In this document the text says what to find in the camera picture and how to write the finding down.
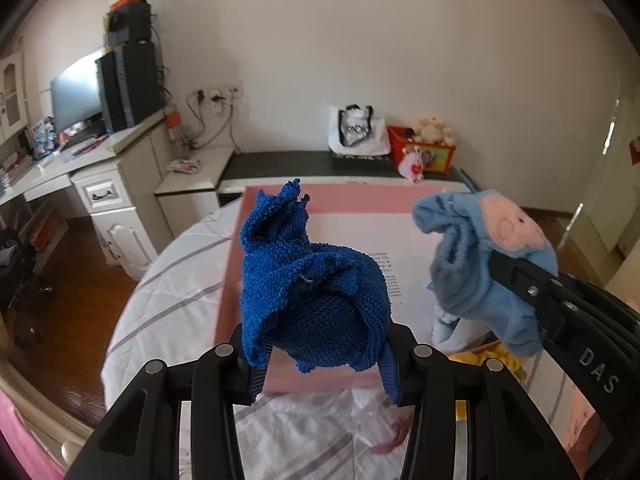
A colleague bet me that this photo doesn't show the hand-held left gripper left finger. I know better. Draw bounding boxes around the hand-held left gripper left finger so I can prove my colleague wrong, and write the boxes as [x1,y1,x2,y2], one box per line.
[65,322,273,480]

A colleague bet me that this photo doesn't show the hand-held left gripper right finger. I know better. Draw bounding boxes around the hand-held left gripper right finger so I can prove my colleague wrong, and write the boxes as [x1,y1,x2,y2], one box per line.
[380,322,583,480]

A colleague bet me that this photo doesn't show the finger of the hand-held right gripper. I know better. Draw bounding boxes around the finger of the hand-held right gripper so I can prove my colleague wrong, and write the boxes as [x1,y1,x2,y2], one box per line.
[486,250,576,346]

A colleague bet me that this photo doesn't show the light blue fleece pig hat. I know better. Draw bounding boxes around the light blue fleece pig hat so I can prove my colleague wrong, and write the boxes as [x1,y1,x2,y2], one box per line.
[411,189,560,358]

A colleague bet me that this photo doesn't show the clear plastic bag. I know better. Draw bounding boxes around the clear plastic bag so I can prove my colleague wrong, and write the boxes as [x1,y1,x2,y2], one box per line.
[350,387,418,457]

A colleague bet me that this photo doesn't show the white blue baby cloth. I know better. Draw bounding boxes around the white blue baby cloth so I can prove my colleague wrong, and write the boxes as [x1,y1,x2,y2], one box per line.
[431,305,471,351]

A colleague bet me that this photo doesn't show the yellow crochet piece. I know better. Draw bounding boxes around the yellow crochet piece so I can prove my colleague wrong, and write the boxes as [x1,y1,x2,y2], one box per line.
[450,346,526,386]

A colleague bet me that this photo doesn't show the blue knitted hat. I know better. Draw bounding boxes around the blue knitted hat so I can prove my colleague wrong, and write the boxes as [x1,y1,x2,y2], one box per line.
[239,177,393,373]

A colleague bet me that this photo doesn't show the pink cardboard box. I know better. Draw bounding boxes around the pink cardboard box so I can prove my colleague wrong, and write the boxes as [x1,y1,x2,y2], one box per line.
[215,182,451,395]

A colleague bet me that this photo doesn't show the white striped quilt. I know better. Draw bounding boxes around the white striped quilt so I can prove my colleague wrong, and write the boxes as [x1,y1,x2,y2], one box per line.
[102,205,601,480]

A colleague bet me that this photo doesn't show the white door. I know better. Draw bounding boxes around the white door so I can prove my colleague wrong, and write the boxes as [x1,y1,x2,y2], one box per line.
[580,80,640,256]

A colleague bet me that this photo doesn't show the orange toy box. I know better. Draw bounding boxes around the orange toy box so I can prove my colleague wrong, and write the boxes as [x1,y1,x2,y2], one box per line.
[386,125,458,175]

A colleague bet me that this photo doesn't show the pink plush toy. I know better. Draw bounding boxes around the pink plush toy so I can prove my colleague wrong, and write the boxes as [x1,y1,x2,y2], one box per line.
[401,145,427,182]

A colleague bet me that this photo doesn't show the cream plush toy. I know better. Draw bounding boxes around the cream plush toy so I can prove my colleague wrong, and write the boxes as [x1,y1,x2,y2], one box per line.
[410,116,455,146]

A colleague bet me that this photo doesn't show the dark flat box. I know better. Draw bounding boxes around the dark flat box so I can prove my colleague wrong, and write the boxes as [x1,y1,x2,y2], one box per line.
[332,152,391,164]

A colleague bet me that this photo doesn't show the low white side table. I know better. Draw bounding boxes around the low white side table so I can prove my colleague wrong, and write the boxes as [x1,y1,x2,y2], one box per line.
[154,146,236,241]

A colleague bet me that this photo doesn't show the black white media cabinet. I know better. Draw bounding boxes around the black white media cabinet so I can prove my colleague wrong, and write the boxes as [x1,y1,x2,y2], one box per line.
[217,150,473,206]

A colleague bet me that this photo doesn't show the white tote bag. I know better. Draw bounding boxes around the white tote bag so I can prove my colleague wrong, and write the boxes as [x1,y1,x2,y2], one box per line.
[327,104,392,157]

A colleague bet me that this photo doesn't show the colourful flat packet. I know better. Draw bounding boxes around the colourful flat packet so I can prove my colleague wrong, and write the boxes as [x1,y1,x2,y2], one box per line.
[167,157,203,176]

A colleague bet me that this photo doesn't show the white desk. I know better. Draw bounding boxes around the white desk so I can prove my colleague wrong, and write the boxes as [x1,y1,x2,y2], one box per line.
[0,110,173,281]

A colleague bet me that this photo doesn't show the white desk drawer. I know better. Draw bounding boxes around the white desk drawer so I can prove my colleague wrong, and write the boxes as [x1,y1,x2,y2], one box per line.
[75,177,123,213]

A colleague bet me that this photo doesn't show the pink floral blanket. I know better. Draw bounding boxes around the pink floral blanket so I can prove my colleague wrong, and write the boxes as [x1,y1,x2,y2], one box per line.
[0,390,66,480]

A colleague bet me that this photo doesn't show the black chair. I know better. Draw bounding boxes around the black chair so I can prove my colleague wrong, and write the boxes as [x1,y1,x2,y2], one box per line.
[0,227,56,346]

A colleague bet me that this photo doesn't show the orange storage box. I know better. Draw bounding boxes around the orange storage box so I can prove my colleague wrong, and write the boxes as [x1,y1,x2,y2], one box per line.
[30,207,68,251]

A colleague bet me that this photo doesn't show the black keyboard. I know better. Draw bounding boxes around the black keyboard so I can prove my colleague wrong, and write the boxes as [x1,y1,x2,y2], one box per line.
[60,127,108,151]

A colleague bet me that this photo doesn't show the black computer tower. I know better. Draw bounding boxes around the black computer tower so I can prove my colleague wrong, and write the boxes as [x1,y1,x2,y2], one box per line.
[95,40,165,133]

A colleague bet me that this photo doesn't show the stack of books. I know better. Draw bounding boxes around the stack of books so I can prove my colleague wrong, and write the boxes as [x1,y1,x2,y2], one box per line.
[0,152,36,196]

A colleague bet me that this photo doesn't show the blue white packet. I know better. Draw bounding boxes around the blue white packet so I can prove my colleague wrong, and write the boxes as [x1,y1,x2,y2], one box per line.
[30,117,56,158]

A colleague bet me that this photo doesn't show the black computer monitor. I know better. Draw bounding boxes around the black computer monitor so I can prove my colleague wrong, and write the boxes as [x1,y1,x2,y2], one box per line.
[50,50,106,136]

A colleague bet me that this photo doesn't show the white glass door cabinet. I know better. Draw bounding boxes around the white glass door cabinet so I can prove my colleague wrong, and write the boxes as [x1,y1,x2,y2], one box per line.
[0,50,27,143]

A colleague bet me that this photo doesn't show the cream wooden bed frame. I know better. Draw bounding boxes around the cream wooden bed frame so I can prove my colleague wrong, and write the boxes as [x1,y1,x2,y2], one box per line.
[0,355,108,476]

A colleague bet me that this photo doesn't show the black power cable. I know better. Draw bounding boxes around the black power cable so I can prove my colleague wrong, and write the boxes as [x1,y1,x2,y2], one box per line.
[185,90,236,151]

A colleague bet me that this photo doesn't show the white wall sockets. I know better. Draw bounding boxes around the white wall sockets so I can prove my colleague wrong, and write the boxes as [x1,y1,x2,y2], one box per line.
[192,82,247,106]

